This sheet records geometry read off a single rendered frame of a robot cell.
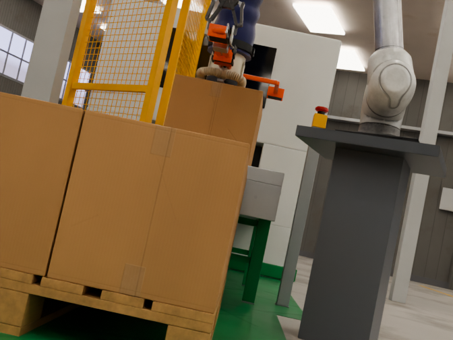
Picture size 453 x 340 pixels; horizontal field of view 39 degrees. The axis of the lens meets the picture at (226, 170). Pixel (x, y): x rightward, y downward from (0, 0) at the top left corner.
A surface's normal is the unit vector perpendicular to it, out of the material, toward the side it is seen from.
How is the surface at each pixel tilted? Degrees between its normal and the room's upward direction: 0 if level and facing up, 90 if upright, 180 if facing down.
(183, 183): 90
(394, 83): 92
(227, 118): 90
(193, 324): 90
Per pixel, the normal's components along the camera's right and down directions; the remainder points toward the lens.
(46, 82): -0.03, -0.08
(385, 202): -0.36, -0.15
